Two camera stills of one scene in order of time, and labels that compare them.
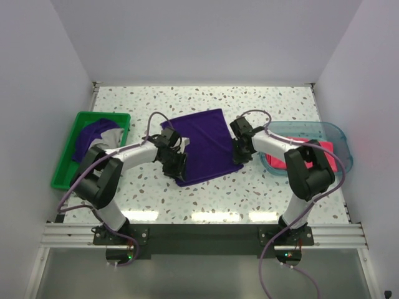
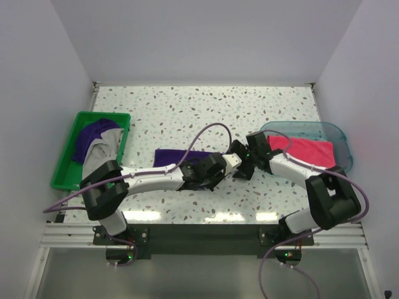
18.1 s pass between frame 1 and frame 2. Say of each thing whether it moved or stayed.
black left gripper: moved
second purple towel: stayed
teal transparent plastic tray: stayed
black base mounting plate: stayed
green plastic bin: stayed
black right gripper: moved
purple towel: moved
